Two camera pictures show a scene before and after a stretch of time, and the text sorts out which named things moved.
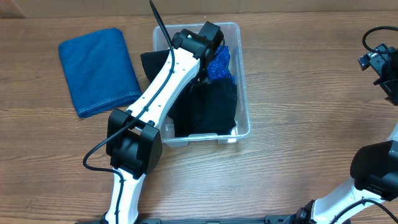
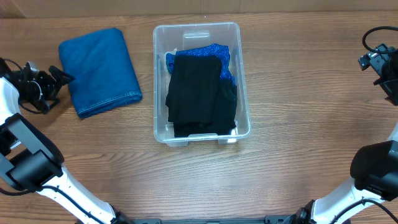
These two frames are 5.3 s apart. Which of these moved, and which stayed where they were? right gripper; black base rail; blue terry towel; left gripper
Moved: left gripper
Stayed: blue terry towel; right gripper; black base rail
